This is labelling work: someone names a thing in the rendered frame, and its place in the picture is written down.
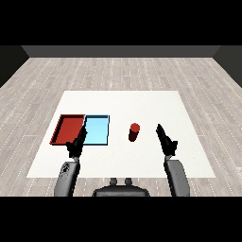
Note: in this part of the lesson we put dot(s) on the shallow light blue open box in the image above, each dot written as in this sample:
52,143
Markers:
96,129

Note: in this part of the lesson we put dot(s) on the small red can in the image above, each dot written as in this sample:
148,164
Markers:
134,132

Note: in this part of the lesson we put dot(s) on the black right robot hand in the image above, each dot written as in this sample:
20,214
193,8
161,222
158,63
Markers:
166,141

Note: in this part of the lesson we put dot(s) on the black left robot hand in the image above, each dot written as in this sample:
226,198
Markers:
76,147

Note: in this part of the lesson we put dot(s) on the shallow red open box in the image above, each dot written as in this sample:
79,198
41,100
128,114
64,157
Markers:
67,129

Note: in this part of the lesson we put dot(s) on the dark grey robot body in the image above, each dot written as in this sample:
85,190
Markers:
121,189

